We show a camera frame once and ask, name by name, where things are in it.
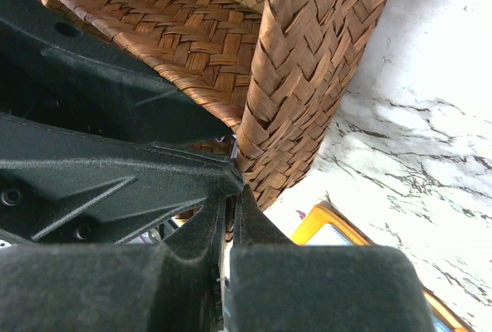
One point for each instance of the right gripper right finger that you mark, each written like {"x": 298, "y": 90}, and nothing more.
{"x": 276, "y": 285}

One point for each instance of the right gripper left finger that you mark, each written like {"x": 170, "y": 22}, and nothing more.
{"x": 174, "y": 285}

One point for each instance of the yellow leather card holder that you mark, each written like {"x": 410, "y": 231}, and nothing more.
{"x": 361, "y": 286}

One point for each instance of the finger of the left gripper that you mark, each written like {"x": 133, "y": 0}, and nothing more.
{"x": 60, "y": 186}
{"x": 57, "y": 74}

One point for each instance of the brown woven basket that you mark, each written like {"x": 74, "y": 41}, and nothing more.
{"x": 273, "y": 71}

